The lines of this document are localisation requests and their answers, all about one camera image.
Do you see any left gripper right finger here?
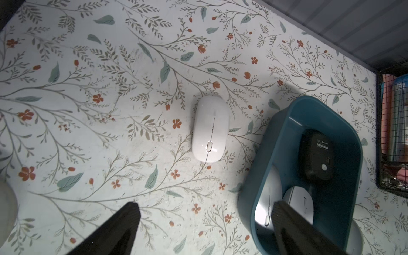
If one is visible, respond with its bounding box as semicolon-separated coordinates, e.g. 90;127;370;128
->
272;201;346;255

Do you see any teal plastic storage box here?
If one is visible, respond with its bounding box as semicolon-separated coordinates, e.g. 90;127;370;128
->
238;96;363;255

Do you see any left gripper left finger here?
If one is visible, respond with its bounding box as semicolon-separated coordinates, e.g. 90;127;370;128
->
69;202;141;255

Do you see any white logo mouse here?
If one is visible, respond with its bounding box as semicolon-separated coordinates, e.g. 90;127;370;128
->
283;186;314;225

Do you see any black wire desk organizer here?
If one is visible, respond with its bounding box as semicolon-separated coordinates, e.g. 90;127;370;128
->
376;61;408;198

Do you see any white slim mouse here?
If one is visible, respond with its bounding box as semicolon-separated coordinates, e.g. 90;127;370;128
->
191;96;230;163

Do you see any silver grey mouse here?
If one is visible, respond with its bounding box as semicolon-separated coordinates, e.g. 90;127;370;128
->
255;165;283;235

